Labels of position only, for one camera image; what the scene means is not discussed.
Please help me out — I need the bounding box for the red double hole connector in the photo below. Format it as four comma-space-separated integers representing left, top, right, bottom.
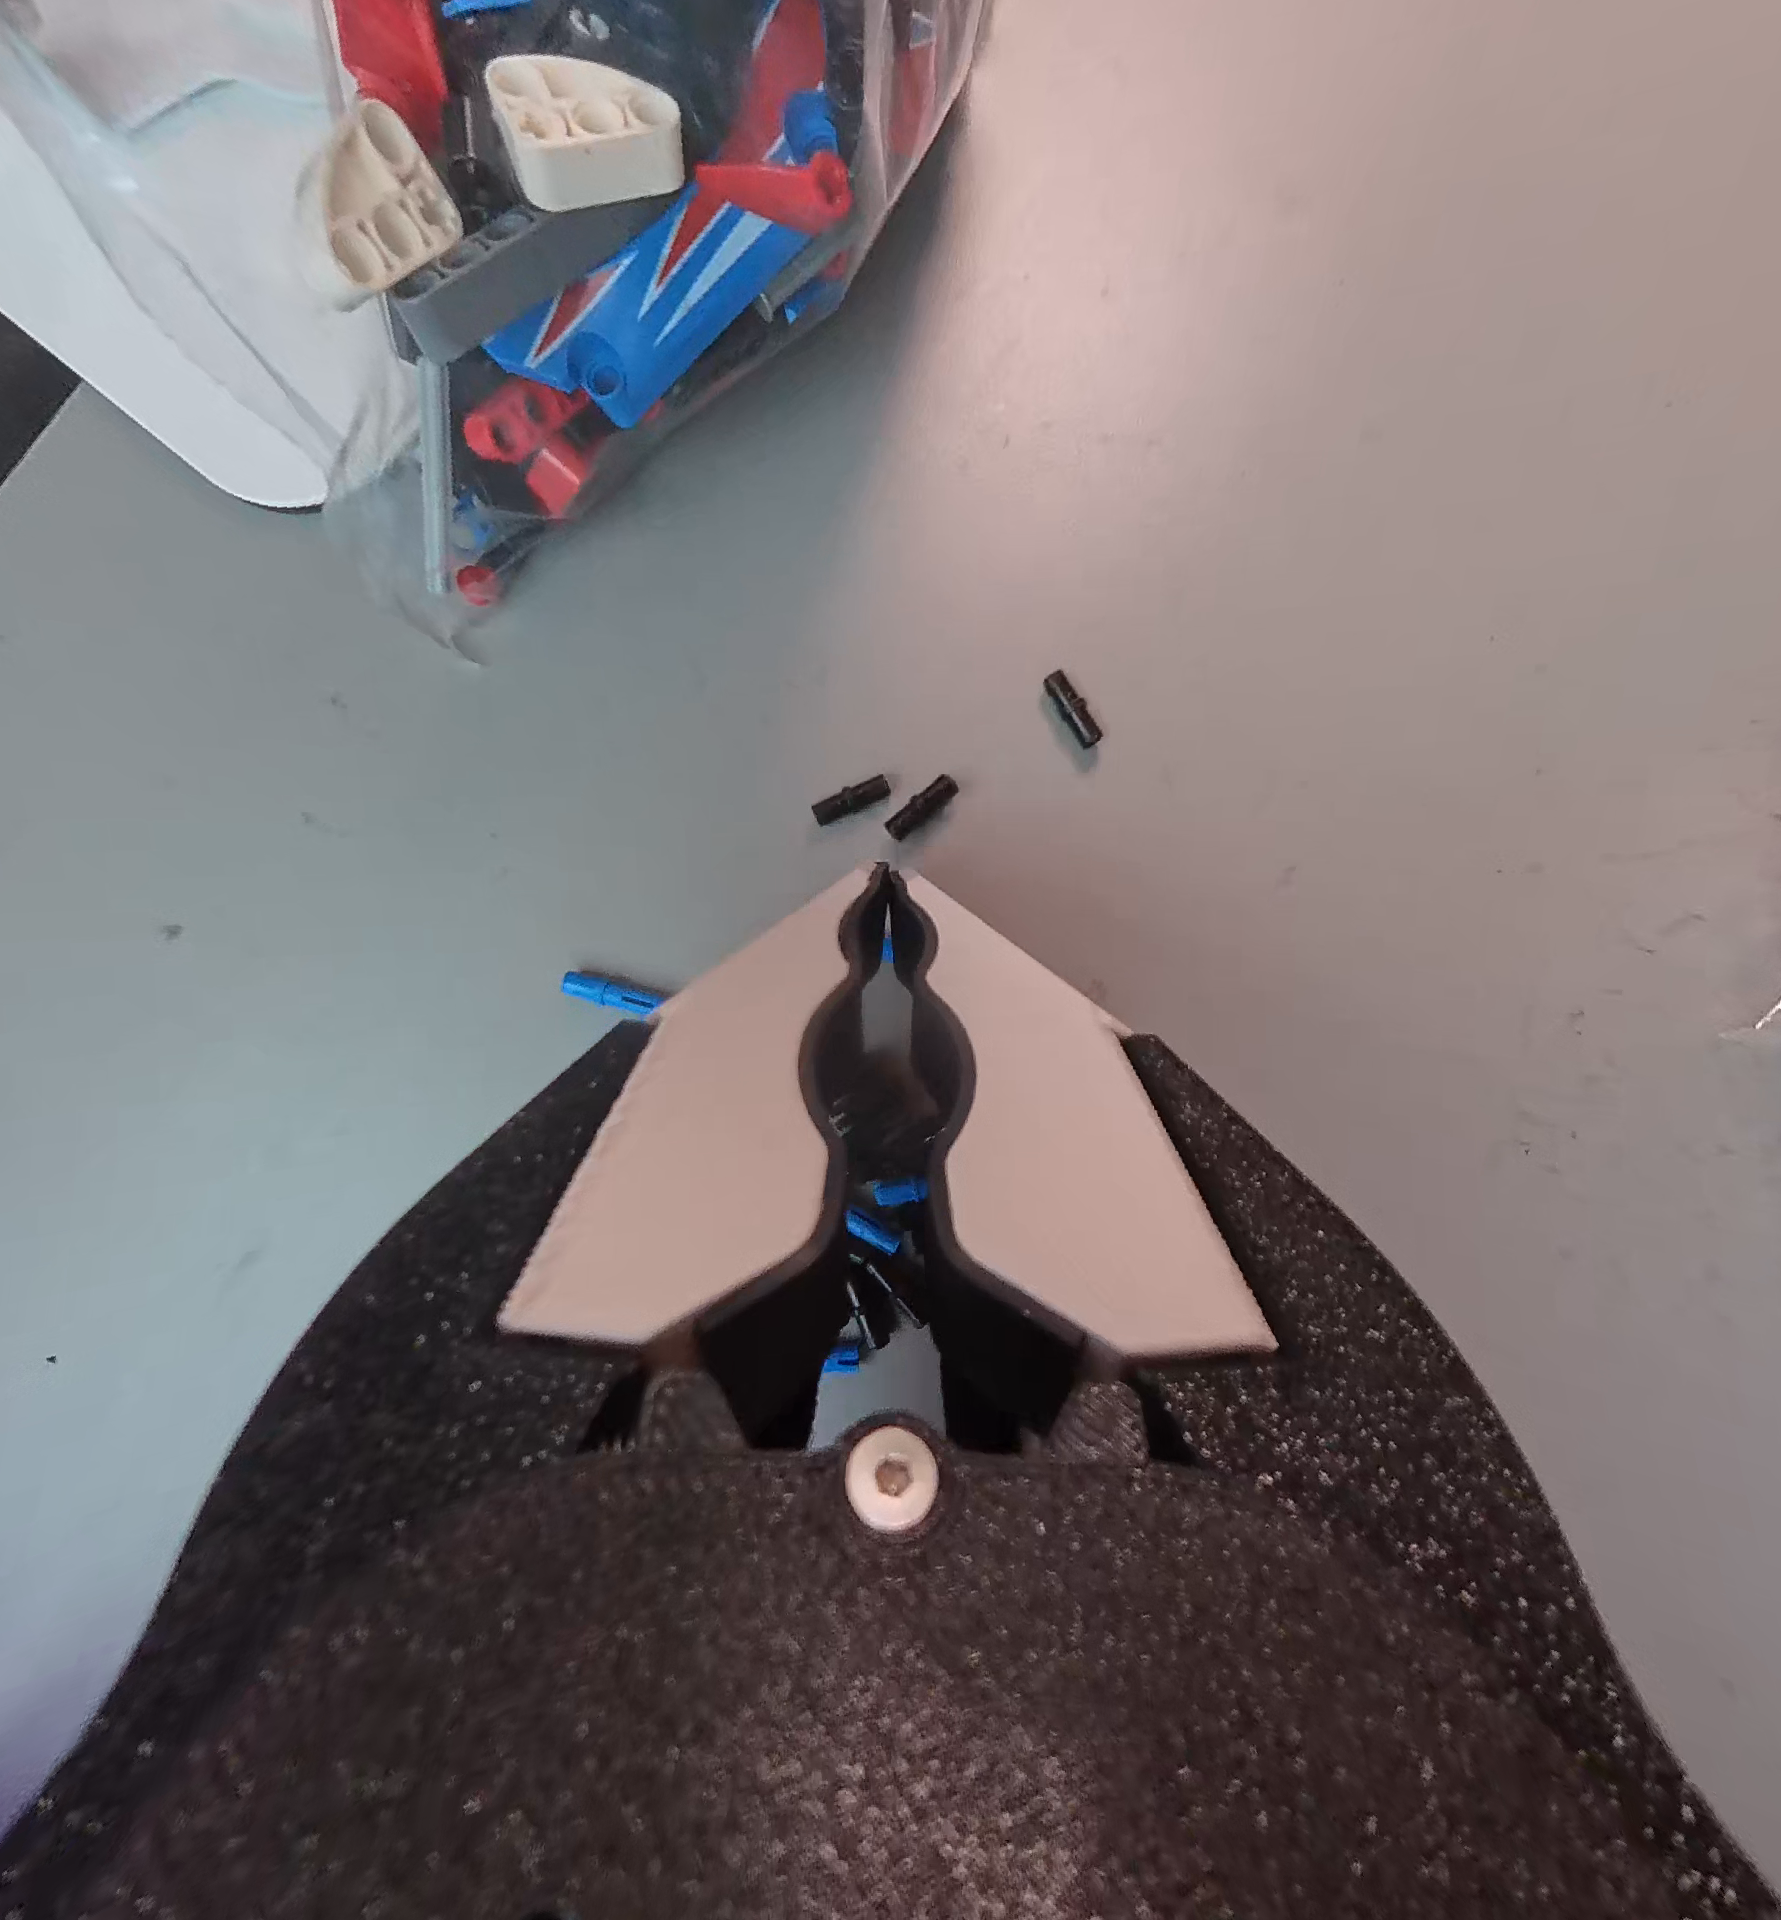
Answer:
464, 382, 571, 461

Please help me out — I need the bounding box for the large clear bag of parts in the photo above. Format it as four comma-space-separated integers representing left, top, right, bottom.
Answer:
20, 0, 999, 665

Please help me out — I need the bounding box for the grey axle rod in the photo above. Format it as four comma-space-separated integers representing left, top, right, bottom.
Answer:
418, 357, 459, 596

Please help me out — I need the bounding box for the red pointed panel piece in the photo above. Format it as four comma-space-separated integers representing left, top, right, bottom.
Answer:
692, 147, 855, 237

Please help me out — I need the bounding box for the white paper booklet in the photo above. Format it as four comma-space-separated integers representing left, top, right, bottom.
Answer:
0, 31, 341, 513

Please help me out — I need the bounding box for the blue printed panel piece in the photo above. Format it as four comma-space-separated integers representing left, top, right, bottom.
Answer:
483, 193, 820, 433

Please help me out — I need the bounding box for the cream curved panel piece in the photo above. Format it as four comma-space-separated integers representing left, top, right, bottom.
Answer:
483, 55, 687, 212
299, 99, 468, 311

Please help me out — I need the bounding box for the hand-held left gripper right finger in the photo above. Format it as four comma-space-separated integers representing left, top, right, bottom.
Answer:
887, 864, 1276, 1450

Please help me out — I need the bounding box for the grey beam piece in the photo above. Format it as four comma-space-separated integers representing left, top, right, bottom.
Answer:
388, 194, 655, 364

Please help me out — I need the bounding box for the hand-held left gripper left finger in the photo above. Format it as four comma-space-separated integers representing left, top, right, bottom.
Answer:
501, 864, 887, 1450

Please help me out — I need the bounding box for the pile of mixed small pins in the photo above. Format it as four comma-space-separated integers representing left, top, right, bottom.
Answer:
825, 1168, 933, 1375

